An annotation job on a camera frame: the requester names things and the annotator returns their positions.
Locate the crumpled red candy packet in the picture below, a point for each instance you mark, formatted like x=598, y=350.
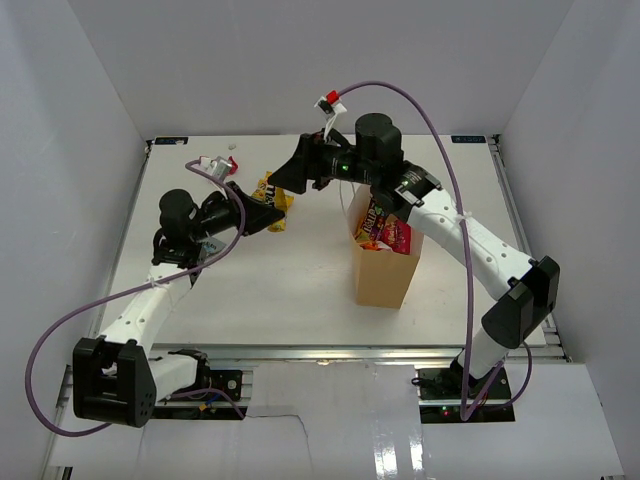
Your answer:
x=234, y=165

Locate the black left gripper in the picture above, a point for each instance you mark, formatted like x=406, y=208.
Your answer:
x=256, y=215

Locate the yellow M&M's packet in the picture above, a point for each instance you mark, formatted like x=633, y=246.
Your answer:
x=273, y=196

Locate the purple M&M's packet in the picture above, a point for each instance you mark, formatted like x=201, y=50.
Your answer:
x=372, y=223

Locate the grey Himalaya candy packet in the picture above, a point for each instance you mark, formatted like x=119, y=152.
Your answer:
x=212, y=246

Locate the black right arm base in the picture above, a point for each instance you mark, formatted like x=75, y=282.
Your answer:
x=440, y=384

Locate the aluminium front rail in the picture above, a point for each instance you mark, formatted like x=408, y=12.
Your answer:
x=314, y=353

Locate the brown paper bag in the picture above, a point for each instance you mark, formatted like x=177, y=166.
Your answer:
x=381, y=277

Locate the dark label left table corner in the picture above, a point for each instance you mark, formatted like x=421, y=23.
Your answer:
x=163, y=141

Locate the red Himalaya candy packet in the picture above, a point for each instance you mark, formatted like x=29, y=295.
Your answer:
x=398, y=237

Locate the orange Skittles snack bag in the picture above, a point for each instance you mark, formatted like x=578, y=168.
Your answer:
x=374, y=245

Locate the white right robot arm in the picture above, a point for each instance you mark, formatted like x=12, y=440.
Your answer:
x=524, y=289

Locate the dark label table corner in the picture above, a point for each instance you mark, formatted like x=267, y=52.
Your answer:
x=468, y=139
x=163, y=141

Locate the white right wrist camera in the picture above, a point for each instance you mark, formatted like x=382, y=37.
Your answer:
x=332, y=108

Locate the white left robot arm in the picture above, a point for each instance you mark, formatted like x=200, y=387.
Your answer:
x=115, y=378

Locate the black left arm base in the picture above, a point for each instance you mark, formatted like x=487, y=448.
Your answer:
x=208, y=392

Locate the dark label right table corner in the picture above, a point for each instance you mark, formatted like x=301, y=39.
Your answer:
x=468, y=139

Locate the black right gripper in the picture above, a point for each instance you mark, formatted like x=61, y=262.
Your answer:
x=309, y=161

